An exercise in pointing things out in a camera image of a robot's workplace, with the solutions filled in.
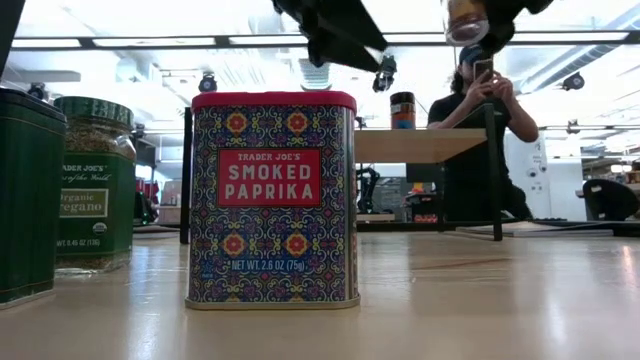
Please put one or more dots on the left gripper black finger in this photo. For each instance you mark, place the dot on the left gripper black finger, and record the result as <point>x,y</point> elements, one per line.
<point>335,22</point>
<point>345,56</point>

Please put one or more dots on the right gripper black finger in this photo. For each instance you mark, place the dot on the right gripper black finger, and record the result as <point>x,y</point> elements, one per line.
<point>502,22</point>

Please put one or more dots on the small cork-top glass jar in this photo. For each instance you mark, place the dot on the small cork-top glass jar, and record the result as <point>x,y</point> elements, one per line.
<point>462,22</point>

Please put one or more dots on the black-lid orange spice bottle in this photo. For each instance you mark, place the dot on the black-lid orange spice bottle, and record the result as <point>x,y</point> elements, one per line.
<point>403,112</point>

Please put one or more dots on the red-lid smoked paprika tin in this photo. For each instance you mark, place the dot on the red-lid smoked paprika tin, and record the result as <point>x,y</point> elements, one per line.
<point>272,210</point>

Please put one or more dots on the green-lid oregano glass jar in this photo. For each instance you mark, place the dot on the green-lid oregano glass jar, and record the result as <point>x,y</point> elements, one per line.
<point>95,200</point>

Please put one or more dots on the dark green spice tin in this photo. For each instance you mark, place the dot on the dark green spice tin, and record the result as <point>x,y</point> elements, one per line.
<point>27,200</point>

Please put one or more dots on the wooden shelf with black legs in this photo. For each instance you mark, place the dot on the wooden shelf with black legs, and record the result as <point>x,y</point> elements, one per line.
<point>415,145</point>

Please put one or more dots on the black ceiling track light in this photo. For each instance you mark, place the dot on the black ceiling track light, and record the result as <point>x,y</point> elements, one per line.
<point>573,81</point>
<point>37,91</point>
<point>385,75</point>
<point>207,83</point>

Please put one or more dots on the person's smartphone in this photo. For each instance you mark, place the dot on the person's smartphone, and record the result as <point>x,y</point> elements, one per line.
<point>483,69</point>

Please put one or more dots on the person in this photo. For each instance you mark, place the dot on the person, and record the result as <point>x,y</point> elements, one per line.
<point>465,190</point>

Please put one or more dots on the black overhead crossbar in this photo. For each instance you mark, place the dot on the black overhead crossbar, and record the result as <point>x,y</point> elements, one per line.
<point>150,39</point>

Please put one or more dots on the black office chair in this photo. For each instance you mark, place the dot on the black office chair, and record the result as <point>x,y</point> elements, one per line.
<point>610,200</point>

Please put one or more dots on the Acadia poster book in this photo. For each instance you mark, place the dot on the Acadia poster book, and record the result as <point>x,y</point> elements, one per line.
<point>530,230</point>

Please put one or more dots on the ribbed ceiling air duct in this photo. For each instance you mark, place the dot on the ribbed ceiling air duct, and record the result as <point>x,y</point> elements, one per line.
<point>315,75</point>

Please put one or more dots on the black metal table frame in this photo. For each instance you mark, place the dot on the black metal table frame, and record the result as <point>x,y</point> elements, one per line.
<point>400,226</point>

